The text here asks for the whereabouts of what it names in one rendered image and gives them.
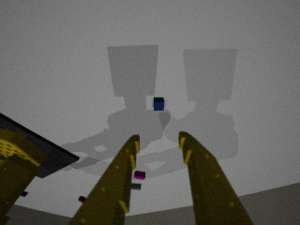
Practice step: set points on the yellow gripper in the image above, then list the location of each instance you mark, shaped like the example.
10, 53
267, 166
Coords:
214, 200

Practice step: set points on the small blue block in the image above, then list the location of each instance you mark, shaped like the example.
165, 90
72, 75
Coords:
158, 104

